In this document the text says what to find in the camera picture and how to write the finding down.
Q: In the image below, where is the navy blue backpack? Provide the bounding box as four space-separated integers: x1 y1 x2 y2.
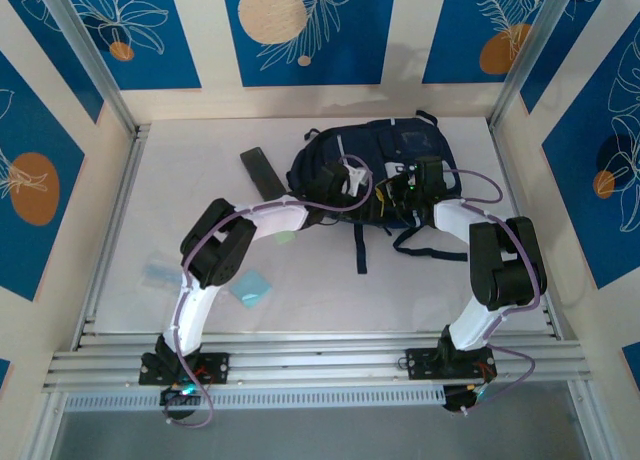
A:
287 109 474 276

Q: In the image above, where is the slotted grey cable duct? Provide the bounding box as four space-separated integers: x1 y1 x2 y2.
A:
64 385 447 413

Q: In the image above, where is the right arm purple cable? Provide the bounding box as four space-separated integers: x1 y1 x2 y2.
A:
442 168 548 415

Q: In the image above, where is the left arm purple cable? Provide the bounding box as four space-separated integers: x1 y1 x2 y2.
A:
163 153 376 429

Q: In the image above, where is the aluminium side rail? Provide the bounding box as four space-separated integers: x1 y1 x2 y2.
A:
72 123 152 352
487 123 565 339

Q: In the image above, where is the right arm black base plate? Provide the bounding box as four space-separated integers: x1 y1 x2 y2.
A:
405 347 499 381

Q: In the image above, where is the black pencil case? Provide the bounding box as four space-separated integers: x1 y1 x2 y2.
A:
239 147 288 202

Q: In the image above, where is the clear plastic bag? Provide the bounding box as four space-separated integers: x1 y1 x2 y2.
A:
141 257 182 288

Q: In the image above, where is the light blue paper pad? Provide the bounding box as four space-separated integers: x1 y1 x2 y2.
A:
229 268 274 310

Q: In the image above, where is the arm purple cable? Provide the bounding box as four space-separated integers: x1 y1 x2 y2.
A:
442 168 548 415
163 153 376 429

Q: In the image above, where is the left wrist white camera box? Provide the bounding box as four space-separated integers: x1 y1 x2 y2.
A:
342 161 374 197

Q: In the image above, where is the aluminium mounting rail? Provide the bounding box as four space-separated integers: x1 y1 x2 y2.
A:
42 331 592 394

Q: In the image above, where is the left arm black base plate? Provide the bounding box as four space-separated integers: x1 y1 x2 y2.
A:
138 352 231 387

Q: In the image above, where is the aluminium frame post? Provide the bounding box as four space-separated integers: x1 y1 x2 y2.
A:
487 0 584 131
37 0 151 137

